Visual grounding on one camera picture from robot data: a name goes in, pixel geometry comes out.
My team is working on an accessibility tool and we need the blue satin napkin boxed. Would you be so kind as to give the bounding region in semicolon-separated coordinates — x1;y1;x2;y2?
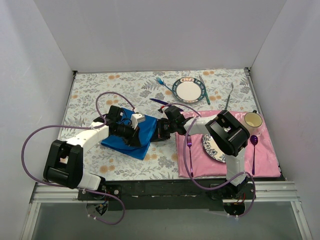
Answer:
101;105;157;160

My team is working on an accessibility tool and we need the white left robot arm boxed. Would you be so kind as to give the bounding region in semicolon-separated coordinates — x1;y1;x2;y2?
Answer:
43;106;146;200

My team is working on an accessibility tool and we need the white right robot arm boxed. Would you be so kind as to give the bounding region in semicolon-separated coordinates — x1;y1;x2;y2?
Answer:
150;104;252;199

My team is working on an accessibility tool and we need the floral tablecloth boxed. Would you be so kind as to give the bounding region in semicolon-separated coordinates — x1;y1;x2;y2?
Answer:
59;69;257;181

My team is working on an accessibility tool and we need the purple knife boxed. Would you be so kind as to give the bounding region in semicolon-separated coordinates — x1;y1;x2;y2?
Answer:
150;98;169;106

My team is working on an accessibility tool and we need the purple metallic fork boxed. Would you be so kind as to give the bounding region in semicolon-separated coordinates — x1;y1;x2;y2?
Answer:
186;135;194;177

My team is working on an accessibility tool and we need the white plate teal rim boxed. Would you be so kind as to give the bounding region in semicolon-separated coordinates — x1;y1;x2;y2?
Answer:
172;77;206;104

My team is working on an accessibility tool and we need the blue fork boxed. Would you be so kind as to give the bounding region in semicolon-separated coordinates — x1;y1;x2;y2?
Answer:
155;77;172;91

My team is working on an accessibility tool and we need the blue floral dinner plate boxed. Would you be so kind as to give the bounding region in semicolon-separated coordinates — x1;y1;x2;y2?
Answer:
202;134;226;164

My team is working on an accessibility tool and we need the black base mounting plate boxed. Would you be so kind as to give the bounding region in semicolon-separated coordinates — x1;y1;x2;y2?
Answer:
77;178;256;212

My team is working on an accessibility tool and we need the cream ceramic mug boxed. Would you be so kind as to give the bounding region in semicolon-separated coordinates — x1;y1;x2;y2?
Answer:
243;110;263;135

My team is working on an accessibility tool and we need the purple metallic spoon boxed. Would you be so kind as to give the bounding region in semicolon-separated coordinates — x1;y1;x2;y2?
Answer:
250;135;259;175

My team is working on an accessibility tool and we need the pink floral placemat cloth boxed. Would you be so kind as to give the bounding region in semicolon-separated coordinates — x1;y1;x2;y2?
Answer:
175;122;281;178

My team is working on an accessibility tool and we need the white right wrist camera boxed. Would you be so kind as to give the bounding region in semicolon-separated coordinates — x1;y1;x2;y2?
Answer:
157;106;167;119

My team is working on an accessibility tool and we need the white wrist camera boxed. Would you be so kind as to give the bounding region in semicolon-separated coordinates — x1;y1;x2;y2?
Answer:
130;113;146;130
157;106;167;119

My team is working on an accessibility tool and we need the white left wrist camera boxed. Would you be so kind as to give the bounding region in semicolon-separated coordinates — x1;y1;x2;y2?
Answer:
130;113;146;130

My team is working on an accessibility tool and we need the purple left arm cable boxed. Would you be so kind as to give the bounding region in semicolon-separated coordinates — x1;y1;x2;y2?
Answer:
20;91;126;225

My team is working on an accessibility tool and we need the teal handled knife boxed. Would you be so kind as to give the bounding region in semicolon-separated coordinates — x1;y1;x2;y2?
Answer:
198;75;211;106

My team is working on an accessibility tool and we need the aluminium frame rail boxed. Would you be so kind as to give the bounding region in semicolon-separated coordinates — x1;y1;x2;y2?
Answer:
20;181;312;240

